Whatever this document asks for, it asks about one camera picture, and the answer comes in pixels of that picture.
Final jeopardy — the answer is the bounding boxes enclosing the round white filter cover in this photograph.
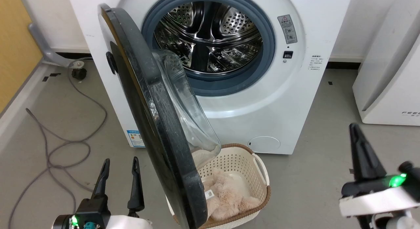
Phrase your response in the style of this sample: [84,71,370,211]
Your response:
[247,136,281,154]

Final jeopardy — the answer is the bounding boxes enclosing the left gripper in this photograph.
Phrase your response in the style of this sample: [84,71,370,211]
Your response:
[52,156,153,229]

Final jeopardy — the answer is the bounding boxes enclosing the blue energy label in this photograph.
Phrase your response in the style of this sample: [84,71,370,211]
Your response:
[126,130,146,148]

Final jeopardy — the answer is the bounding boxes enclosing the black caster wheel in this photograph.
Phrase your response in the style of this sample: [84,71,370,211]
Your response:
[71,68,88,80]

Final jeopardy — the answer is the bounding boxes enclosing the cream laundry basket brown rim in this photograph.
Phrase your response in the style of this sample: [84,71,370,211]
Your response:
[166,143,271,229]

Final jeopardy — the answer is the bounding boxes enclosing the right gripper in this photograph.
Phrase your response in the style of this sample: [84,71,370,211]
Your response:
[339,123,420,229]

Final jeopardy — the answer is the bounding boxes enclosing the beige plush toy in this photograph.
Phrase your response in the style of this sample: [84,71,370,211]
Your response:
[199,169,262,223]

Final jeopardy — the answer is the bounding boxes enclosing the grey warning label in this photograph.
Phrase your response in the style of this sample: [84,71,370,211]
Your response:
[277,14,298,45]

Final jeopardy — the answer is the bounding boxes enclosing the steel washer drum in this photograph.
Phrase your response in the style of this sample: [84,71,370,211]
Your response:
[154,1,263,75]

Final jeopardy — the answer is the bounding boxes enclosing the white floor appliance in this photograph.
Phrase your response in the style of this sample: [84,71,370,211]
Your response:
[352,0,420,126]

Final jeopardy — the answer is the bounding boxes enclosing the yellow wooden panel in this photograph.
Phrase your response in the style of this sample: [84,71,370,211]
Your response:
[0,0,44,113]

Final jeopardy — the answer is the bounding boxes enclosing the black round washer door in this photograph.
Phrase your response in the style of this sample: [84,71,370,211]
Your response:
[97,3,222,229]

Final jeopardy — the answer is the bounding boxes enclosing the grey floor cable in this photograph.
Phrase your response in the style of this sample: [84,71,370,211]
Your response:
[8,68,108,229]

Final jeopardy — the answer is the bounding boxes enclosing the white front-load washing machine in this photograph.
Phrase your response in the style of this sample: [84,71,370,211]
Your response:
[67,0,353,156]

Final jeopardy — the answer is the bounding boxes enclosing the printed text sticker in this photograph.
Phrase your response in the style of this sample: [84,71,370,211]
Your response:
[308,54,324,72]

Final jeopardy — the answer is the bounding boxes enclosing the grey rubber door gasket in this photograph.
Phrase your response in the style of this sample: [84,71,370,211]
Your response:
[141,0,276,97]

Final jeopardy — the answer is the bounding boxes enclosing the grey bent pipe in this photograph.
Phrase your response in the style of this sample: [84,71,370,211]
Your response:
[28,22,94,69]

